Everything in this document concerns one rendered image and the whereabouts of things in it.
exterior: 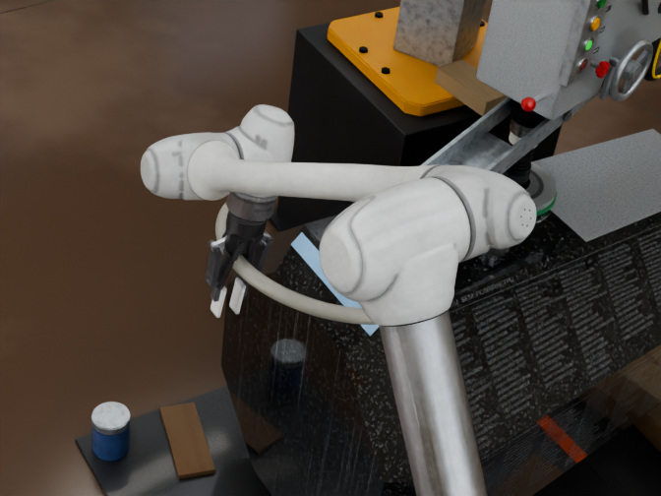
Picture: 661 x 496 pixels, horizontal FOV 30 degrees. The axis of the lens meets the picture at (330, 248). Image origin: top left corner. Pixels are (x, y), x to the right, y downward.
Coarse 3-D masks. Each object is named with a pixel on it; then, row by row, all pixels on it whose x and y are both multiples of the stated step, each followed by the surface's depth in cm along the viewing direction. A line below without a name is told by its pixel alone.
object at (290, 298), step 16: (224, 208) 248; (224, 224) 243; (240, 256) 235; (240, 272) 233; (256, 272) 231; (272, 288) 229; (288, 304) 228; (304, 304) 227; (320, 304) 228; (336, 320) 228; (352, 320) 228; (368, 320) 229
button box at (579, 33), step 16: (592, 0) 248; (608, 0) 254; (576, 16) 252; (592, 16) 252; (576, 32) 254; (592, 32) 257; (576, 48) 255; (592, 48) 261; (576, 64) 259; (560, 80) 262; (576, 80) 263
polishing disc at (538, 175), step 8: (536, 168) 303; (536, 176) 301; (544, 176) 301; (536, 184) 298; (544, 184) 299; (552, 184) 299; (528, 192) 295; (536, 192) 296; (544, 192) 296; (552, 192) 296; (536, 200) 293; (544, 200) 294; (552, 200) 295; (536, 208) 291; (544, 208) 293
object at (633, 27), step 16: (640, 0) 274; (656, 0) 280; (624, 16) 271; (640, 16) 278; (656, 16) 285; (624, 32) 276; (640, 32) 283; (656, 32) 290; (624, 48) 281; (608, 80) 288
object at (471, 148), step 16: (592, 96) 292; (496, 112) 283; (480, 128) 281; (544, 128) 280; (448, 144) 276; (464, 144) 280; (480, 144) 282; (496, 144) 282; (528, 144) 278; (432, 160) 272; (448, 160) 278; (464, 160) 278; (480, 160) 278; (496, 160) 272; (512, 160) 277
